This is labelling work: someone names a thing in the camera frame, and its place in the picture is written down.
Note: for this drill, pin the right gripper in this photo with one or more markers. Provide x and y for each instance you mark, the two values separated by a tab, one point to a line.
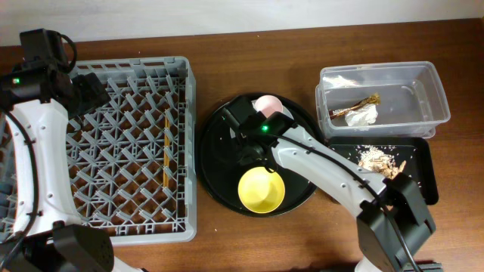
237	111

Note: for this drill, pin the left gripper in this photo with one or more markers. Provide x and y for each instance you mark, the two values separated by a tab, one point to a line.
92	93

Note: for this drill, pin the yellow bowl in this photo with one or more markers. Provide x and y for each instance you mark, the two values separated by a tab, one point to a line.
261	191

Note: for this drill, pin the wooden chopstick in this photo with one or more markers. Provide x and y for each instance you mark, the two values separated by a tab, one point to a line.
167	142
165	167

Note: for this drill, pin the white napkin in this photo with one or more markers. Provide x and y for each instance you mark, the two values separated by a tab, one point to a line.
367	115

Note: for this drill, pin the gold snack wrapper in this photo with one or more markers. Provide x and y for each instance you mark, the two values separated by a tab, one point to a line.
373	99

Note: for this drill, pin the food scraps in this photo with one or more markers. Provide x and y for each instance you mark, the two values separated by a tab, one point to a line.
388	160

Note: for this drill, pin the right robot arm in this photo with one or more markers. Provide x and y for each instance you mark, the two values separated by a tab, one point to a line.
392	217

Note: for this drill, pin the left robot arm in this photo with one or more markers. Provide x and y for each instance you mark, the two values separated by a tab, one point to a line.
48	232

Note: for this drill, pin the grey plastic dishwasher rack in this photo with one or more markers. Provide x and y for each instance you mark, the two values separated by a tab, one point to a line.
115	154

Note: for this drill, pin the clear plastic waste bin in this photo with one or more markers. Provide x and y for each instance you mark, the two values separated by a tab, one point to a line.
412	99

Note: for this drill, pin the pink plastic cup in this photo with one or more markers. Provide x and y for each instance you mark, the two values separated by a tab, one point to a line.
267	105

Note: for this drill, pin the grey round plate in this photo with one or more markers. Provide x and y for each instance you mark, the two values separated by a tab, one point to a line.
285	111

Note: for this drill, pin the round black serving tray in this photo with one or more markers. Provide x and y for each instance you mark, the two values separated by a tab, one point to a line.
219	172

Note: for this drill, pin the black rectangular tray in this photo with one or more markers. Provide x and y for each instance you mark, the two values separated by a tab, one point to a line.
425	165

